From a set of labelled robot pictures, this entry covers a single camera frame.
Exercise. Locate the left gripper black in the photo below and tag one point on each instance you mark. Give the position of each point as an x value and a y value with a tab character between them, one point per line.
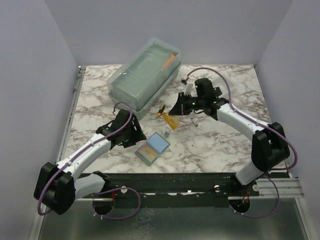
138	134

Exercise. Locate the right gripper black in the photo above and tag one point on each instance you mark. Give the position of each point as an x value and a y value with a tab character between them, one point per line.
180	108

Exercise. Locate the gold credit card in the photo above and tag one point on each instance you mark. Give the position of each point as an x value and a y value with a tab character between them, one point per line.
172	121

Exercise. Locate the green leather card holder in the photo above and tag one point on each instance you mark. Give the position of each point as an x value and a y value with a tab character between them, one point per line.
153	148

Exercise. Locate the white card tray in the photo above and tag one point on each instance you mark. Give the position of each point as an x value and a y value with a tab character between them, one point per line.
218	82

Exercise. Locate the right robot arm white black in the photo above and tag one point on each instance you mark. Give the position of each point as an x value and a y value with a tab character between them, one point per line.
268	145

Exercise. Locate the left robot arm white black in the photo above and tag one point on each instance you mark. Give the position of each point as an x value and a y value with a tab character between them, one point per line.
59	185

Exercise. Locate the gold card in holder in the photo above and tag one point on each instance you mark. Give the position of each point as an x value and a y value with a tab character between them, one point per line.
148	152

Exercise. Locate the yellow black small screwdriver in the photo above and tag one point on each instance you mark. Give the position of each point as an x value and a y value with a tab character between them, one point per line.
161	110

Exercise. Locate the small metal clip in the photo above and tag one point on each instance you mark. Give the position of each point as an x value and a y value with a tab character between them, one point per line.
194	121

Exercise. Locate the clear plastic storage box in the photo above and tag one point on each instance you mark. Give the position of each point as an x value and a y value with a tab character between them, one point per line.
141	81

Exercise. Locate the orange tool inside box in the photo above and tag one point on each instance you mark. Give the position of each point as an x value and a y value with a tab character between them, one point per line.
172	57

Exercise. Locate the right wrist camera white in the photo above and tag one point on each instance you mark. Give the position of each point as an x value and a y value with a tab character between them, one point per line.
187	86

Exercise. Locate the black front mounting rail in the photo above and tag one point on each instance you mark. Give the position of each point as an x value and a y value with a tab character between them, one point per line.
180	190

